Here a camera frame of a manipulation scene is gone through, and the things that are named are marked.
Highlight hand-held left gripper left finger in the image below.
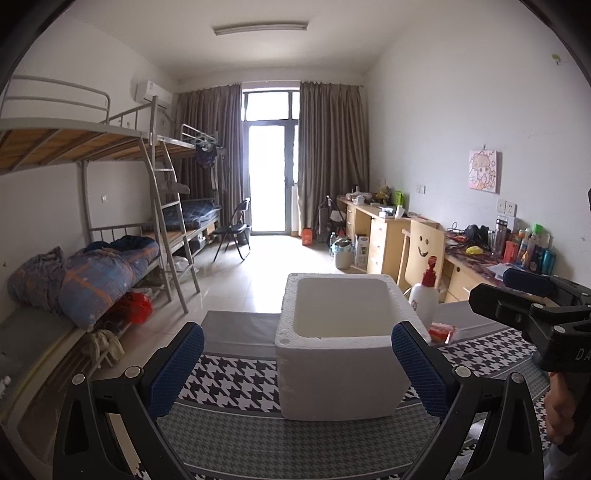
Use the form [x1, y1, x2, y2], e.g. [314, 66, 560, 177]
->
[53, 322, 205, 480]

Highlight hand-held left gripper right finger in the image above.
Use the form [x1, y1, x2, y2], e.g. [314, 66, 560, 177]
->
[391, 320, 546, 480]

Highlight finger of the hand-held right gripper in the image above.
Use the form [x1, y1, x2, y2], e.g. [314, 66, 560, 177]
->
[502, 267, 591, 308]
[468, 283, 555, 344]

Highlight white foam box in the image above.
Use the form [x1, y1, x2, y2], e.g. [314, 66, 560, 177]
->
[274, 272, 432, 422]

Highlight person's right hand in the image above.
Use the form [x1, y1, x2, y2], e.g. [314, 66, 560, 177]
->
[544, 369, 585, 446]

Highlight cluster of toiletry bottles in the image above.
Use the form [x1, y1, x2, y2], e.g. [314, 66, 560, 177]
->
[492, 215, 557, 273]

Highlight wooden desk with patterned cover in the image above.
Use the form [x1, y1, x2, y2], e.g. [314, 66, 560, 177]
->
[438, 231, 559, 305]

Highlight red snack wrapper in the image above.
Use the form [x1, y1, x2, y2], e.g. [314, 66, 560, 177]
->
[427, 322, 458, 344]

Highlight black headphones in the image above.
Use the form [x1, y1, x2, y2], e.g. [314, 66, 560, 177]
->
[464, 224, 492, 245]

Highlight white lotion bottle red pump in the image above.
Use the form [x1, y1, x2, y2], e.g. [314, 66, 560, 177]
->
[409, 256, 438, 326]

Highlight red plastic bag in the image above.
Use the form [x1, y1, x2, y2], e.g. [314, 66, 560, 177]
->
[121, 292, 153, 324]

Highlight houndstooth tablecloth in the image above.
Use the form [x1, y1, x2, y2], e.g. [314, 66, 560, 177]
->
[104, 310, 571, 480]

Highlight wooden chair with smiley face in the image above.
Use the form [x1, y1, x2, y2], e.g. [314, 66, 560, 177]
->
[396, 218, 446, 296]

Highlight blue quilt with orange stripes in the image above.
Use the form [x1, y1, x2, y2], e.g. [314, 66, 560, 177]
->
[58, 235, 160, 330]

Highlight white waste bin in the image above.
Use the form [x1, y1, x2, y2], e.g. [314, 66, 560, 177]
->
[332, 237, 355, 270]

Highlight black folding chair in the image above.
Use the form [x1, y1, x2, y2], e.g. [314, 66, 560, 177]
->
[212, 198, 252, 263]

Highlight folded blue checked quilt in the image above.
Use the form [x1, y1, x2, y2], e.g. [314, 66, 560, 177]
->
[163, 199, 221, 232]

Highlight dark patterned cloth bundle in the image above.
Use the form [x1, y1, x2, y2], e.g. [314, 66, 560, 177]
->
[8, 247, 65, 315]

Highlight hanging dark clothes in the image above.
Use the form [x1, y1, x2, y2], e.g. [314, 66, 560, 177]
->
[194, 143, 219, 169]

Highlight glass balcony door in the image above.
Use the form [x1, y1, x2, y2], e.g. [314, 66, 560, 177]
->
[242, 91, 301, 236]

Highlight grey metal bunk bed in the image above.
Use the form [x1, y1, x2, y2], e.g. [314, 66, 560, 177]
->
[152, 122, 225, 259]
[0, 76, 204, 416]

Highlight brown curtain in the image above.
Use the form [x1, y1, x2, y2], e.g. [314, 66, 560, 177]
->
[173, 83, 245, 232]
[298, 80, 370, 238]

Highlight white air conditioner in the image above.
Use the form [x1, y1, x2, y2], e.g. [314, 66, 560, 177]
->
[131, 79, 172, 109]

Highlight ceiling tube light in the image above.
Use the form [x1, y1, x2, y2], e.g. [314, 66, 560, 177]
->
[212, 21, 308, 36]

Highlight pink wall picture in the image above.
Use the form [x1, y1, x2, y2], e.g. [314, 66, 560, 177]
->
[468, 148, 502, 195]

